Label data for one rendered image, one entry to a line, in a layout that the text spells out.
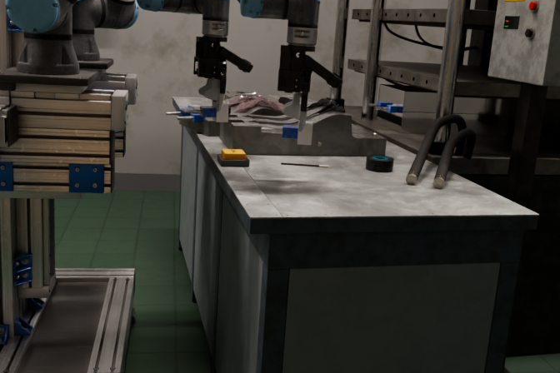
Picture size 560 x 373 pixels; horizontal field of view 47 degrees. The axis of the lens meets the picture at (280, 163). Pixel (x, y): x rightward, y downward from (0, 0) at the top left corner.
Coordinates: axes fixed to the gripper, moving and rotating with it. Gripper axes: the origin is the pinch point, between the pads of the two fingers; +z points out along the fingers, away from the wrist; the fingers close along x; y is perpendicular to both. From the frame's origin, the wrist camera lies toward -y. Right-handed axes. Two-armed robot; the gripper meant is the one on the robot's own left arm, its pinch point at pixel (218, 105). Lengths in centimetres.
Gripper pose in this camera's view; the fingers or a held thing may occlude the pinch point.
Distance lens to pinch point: 191.9
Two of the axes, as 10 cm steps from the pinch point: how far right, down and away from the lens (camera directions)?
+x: 3.4, 2.3, -9.1
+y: -9.4, 0.1, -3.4
